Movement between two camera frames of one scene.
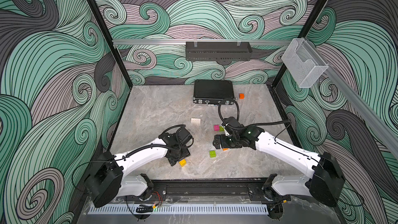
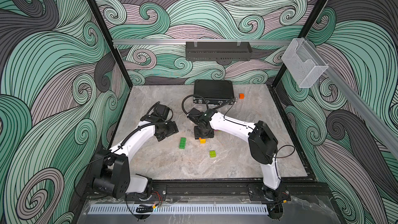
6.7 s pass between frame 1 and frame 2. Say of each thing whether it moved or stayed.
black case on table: stayed
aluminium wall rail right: stayed
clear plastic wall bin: stayed
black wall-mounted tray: stayed
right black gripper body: moved
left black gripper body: moved
